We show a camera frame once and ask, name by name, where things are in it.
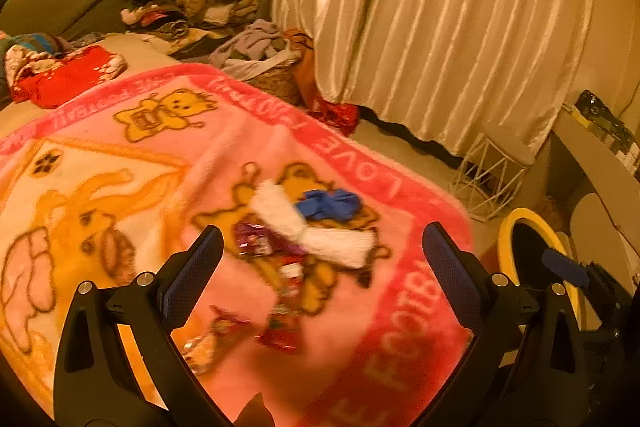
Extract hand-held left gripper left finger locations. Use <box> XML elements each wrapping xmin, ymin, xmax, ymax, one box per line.
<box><xmin>52</xmin><ymin>224</ymin><xmax>236</xmax><ymax>427</ymax></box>

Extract red gift bag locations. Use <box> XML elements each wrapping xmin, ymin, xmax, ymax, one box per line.
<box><xmin>307</xmin><ymin>99</ymin><xmax>361</xmax><ymax>135</ymax></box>

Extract patterned tote bag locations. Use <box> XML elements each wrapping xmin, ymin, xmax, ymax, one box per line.
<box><xmin>240</xmin><ymin>57</ymin><xmax>303</xmax><ymax>105</ymax></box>

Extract cream satin curtain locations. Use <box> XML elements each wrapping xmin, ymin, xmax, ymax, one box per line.
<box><xmin>260</xmin><ymin>0</ymin><xmax>393</xmax><ymax>108</ymax></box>
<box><xmin>340</xmin><ymin>0</ymin><xmax>596</xmax><ymax>158</ymax></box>

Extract yellow rimmed trash bin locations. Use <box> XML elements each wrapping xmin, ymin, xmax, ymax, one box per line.
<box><xmin>495</xmin><ymin>207</ymin><xmax>583</xmax><ymax>333</ymax></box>

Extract pink printed blanket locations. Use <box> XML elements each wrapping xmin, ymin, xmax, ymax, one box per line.
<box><xmin>0</xmin><ymin>63</ymin><xmax>476</xmax><ymax>427</ymax></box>

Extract orange bag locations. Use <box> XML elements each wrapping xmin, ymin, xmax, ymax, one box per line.
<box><xmin>285</xmin><ymin>29</ymin><xmax>321</xmax><ymax>108</ymax></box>

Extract white vanity desk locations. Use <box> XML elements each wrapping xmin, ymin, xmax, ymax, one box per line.
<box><xmin>542</xmin><ymin>104</ymin><xmax>640</xmax><ymax>218</ymax></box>

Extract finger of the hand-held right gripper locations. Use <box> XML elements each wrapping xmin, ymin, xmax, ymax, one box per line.
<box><xmin>542</xmin><ymin>248</ymin><xmax>590</xmax><ymax>286</ymax></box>

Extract purple snack wrapper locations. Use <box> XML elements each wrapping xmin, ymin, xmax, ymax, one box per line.
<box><xmin>234</xmin><ymin>221</ymin><xmax>275</xmax><ymax>258</ymax></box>

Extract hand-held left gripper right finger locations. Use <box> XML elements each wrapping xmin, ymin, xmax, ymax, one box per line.
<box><xmin>415</xmin><ymin>222</ymin><xmax>588</xmax><ymax>427</ymax></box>

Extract foil snack packet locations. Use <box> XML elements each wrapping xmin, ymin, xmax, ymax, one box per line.
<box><xmin>181</xmin><ymin>306</ymin><xmax>253</xmax><ymax>375</ymax></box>

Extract blue glove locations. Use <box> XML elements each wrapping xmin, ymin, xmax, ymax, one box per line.
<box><xmin>295</xmin><ymin>188</ymin><xmax>360</xmax><ymax>224</ymax></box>

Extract red printed cloth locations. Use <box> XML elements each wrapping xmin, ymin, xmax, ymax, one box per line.
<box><xmin>10</xmin><ymin>46</ymin><xmax>128</xmax><ymax>109</ymax></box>

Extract white wire stool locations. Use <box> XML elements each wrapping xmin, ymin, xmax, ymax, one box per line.
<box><xmin>452</xmin><ymin>122</ymin><xmax>536</xmax><ymax>223</ymax></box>

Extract lilac garment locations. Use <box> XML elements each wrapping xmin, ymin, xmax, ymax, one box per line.
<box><xmin>210</xmin><ymin>19</ymin><xmax>296</xmax><ymax>68</ymax></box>

